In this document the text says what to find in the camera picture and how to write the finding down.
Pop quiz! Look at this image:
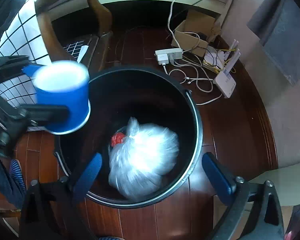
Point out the blue paper cup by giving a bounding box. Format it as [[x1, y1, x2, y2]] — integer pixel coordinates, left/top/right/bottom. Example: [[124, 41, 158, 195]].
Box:
[[31, 60, 91, 135]]

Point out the clear plastic bag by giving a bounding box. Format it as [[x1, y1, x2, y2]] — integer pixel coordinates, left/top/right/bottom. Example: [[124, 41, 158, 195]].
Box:
[[108, 118, 179, 200]]

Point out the black trash bin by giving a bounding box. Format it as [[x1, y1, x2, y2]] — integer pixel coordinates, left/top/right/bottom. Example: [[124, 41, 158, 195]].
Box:
[[55, 67, 203, 209]]

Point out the white grid tablecloth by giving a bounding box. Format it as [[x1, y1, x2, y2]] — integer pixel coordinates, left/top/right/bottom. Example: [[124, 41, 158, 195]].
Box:
[[0, 0, 91, 133]]

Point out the wooden table leg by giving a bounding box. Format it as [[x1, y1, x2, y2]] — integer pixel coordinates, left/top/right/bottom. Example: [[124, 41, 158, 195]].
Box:
[[87, 0, 112, 36]]

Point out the white power strip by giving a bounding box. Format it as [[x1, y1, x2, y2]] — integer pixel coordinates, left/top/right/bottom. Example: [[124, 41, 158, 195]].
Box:
[[154, 48, 183, 65]]

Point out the white wifi router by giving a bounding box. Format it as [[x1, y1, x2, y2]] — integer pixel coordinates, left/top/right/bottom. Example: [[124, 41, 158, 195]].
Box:
[[213, 40, 241, 99]]

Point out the cardboard box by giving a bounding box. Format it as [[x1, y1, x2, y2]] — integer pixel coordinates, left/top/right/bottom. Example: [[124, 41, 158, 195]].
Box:
[[171, 10, 221, 57]]

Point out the grey right curtain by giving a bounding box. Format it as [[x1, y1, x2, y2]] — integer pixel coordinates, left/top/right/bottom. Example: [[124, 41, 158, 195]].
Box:
[[247, 0, 300, 86]]

